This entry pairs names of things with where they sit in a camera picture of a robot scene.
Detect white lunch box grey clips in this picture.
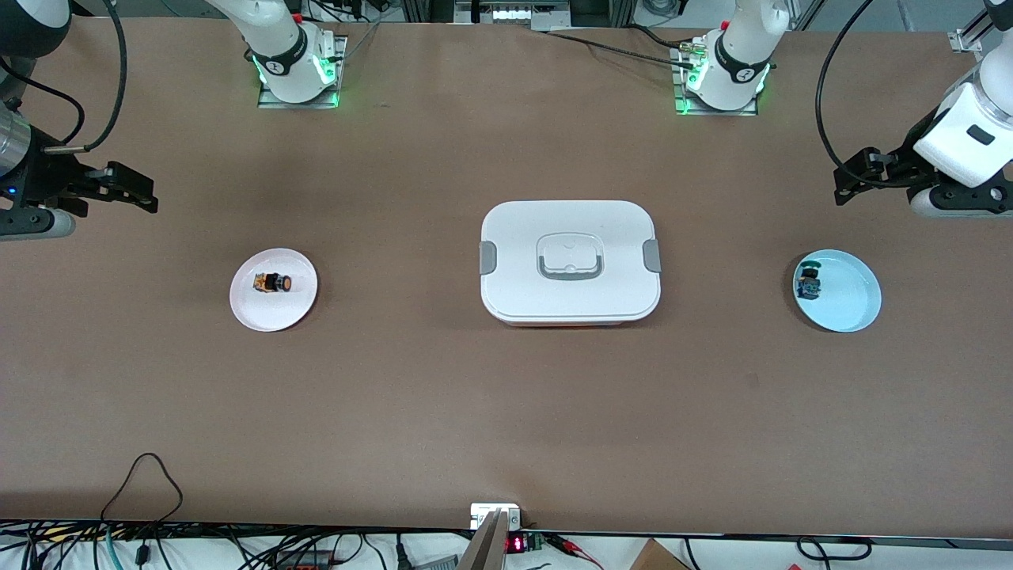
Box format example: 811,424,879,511
479,200,662,327

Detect brown cardboard box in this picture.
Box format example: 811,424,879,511
629,538,691,570

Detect light blue round plate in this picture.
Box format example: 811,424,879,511
793,249,882,333

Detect pink round plate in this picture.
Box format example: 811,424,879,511
230,248,319,333

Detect grey aluminium bar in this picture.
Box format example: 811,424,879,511
455,509,510,570

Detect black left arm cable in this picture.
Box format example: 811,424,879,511
815,0,873,172

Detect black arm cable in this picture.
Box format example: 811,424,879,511
44,0,129,154
815,0,873,172

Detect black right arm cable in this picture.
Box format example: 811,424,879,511
44,0,129,154

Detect aluminium frame profile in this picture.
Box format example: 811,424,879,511
948,0,1013,53

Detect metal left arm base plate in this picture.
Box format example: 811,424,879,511
671,41,759,117

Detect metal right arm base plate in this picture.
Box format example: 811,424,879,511
257,33,349,109

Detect black cable across tabletop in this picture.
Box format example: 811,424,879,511
538,28,699,64

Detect black looped cable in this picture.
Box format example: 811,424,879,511
101,452,184,541

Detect black flat cable loop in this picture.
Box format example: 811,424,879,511
795,536,873,561

